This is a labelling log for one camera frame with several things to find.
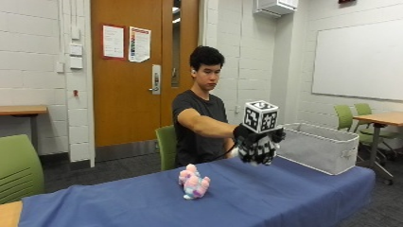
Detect white marker cube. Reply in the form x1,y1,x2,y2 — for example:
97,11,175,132
242,100,281,134

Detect grey fabric storage bin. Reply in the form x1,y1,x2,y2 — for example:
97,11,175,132
275,122,360,176

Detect pink plush toy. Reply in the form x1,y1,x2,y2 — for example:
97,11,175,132
178,163,211,201

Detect blue tablecloth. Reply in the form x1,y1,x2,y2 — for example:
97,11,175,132
16,155,376,227

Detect the person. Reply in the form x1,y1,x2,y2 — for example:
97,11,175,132
171,45,239,168

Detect green chair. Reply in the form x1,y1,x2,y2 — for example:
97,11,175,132
352,102,402,140
334,104,355,132
154,124,178,172
0,134,46,205

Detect wooden side table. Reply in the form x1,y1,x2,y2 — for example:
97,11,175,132
351,111,403,185
0,104,49,152

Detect white whiteboard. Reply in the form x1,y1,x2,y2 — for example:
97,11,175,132
311,19,403,102

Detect wooden door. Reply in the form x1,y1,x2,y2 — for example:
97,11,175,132
89,0,201,148

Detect colourful paper notice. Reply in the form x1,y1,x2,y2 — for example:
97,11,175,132
128,26,153,63

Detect white paper notice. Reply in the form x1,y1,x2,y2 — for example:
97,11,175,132
102,24,126,60

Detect black glove cable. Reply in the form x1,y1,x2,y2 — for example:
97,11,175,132
209,145,241,161

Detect metal door handle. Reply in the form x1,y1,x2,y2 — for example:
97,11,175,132
148,63,162,96

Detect white wall unit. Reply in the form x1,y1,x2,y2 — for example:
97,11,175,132
251,0,299,18

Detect white wall switch box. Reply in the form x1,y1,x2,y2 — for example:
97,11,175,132
69,44,84,57
69,56,84,70

